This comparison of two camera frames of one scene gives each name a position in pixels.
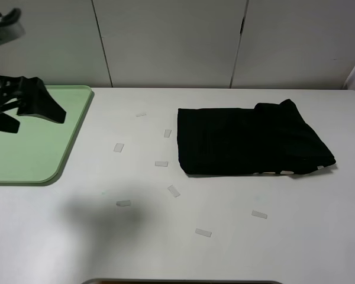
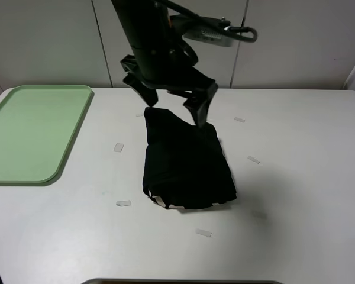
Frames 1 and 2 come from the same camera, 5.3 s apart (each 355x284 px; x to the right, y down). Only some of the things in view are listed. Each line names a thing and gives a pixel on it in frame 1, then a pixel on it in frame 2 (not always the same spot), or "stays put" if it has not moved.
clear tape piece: x=123 y=203 stays put
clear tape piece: x=208 y=234 stays put
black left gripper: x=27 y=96 -> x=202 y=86
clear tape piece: x=118 y=147 stays put
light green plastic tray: x=35 y=154 stays put
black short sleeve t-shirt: x=271 y=139 -> x=185 y=165
